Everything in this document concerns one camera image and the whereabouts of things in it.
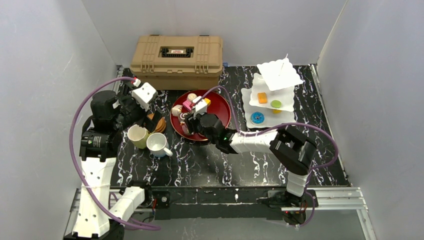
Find pink toy cake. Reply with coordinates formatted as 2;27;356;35
182;100;193;112

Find yellow toy cake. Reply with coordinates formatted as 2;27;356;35
202;98;211;107

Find white grey mug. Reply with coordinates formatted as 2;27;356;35
146;132;173;158

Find blue toy donut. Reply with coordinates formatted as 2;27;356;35
250;111;265;125

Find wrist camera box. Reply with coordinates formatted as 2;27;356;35
131;77;158;111
191;96;209;119

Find brown swirl roll cake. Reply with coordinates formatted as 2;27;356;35
178;112;189;122

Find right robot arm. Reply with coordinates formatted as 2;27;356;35
184;113;317;198

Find white toy cake slice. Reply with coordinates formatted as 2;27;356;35
171;104;183;117

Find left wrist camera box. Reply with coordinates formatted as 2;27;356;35
131;77;158;111

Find white round toy mochi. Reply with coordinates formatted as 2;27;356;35
186;93;198;103

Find white tiered cake stand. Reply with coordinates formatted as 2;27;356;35
241;57;304;129

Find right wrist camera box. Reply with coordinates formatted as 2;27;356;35
191;96;209;119

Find red round tray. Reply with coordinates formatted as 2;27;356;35
169;89;231;142

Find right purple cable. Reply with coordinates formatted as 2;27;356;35
195;85;340;227

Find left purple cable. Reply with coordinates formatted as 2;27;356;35
68;76;162;232

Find wooden coaster stack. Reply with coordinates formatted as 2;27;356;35
149;117;166;134

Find pink handled metal tongs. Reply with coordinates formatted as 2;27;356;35
180;121;191;136

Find purple cable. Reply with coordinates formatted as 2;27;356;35
195;85;340;227
68;76;162;232

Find orange toy cake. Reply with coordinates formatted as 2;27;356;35
257;92;268;104

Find green toy macaron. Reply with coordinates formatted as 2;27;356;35
270;100;282;109

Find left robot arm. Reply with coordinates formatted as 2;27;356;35
64;85;162;240

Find tan plastic toolbox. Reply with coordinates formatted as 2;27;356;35
129;35;224;90

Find yellow green mug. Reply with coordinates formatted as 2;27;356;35
127;124;150;149

